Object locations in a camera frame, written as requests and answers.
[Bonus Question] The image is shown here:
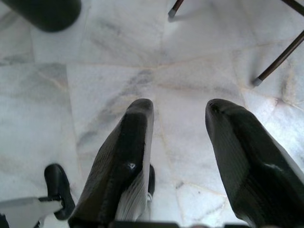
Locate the silver robot leg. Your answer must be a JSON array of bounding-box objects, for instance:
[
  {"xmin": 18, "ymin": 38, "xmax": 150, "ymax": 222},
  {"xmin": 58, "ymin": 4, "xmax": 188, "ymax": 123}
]
[{"xmin": 0, "ymin": 196, "xmax": 65, "ymax": 228}]

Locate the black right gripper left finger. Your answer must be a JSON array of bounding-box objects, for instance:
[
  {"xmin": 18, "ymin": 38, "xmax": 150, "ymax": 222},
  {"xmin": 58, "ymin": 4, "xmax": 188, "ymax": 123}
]
[{"xmin": 68, "ymin": 98, "xmax": 155, "ymax": 228}]

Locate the brown metal chair leg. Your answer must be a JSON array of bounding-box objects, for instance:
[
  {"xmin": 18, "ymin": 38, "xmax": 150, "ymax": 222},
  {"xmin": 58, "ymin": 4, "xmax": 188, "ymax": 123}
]
[
  {"xmin": 281, "ymin": 0, "xmax": 304, "ymax": 13},
  {"xmin": 168, "ymin": 0, "xmax": 185, "ymax": 17},
  {"xmin": 252, "ymin": 30, "xmax": 304, "ymax": 86}
]

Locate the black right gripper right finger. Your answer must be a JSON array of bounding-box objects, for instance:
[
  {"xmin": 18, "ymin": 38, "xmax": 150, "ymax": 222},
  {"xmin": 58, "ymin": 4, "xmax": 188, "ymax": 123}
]
[{"xmin": 205, "ymin": 98, "xmax": 304, "ymax": 228}]

